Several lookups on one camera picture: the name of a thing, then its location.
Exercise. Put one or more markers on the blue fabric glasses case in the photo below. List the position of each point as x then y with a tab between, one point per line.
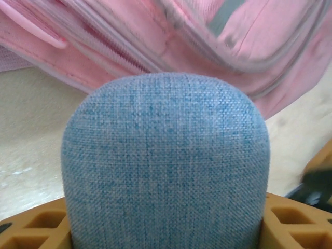
166	160

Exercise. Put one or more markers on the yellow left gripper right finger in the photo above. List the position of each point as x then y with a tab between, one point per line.
298	228

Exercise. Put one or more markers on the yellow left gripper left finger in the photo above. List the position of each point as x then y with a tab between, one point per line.
33	230

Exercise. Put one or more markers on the pink backpack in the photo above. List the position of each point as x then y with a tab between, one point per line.
103	39

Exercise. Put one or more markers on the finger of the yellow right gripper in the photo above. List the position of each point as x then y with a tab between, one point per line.
325	158

